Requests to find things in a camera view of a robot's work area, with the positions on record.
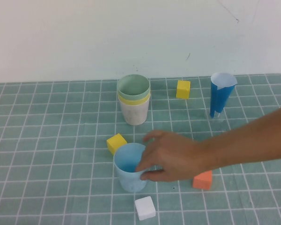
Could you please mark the yellow foam cube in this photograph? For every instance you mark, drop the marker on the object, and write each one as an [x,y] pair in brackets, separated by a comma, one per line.
[182,90]
[116,141]

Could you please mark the green checked tablecloth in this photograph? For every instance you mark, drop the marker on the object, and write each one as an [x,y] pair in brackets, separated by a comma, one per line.
[49,140]

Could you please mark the light blue plastic cup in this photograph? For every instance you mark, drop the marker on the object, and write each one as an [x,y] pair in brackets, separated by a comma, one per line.
[128,182]

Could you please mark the white foam cube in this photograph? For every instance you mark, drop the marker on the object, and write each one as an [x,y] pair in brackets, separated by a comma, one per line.
[145,208]

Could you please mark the pale green plastic cup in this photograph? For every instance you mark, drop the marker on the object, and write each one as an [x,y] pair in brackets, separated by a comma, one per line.
[133,84]

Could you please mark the bare human hand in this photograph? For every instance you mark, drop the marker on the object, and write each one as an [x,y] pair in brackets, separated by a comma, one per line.
[178,159]

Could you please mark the white cup pink inside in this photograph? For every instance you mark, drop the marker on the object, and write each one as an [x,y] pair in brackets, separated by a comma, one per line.
[134,114]

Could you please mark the yellow plastic cup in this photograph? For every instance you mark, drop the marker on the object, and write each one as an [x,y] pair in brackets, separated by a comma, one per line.
[133,102]

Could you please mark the orange foam cube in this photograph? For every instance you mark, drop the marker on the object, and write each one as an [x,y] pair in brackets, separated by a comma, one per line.
[202,181]

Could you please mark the blue paper wrapped clear glass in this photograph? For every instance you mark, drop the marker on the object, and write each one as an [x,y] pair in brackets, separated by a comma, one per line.
[219,98]

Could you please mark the bare human forearm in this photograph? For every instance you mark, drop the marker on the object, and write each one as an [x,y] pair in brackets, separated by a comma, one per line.
[248,140]

